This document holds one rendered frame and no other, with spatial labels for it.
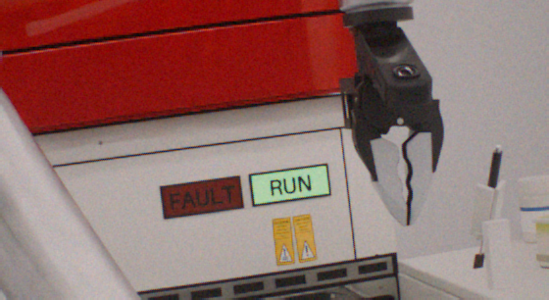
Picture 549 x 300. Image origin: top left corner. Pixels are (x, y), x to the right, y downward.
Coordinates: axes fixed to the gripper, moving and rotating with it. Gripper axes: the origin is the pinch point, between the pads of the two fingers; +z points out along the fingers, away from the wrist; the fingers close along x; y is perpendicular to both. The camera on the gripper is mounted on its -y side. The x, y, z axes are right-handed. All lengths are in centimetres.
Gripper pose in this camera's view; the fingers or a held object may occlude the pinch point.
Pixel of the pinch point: (408, 213)
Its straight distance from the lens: 114.6
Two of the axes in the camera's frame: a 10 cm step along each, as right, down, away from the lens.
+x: -9.7, 1.3, -1.9
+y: -1.9, -0.3, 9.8
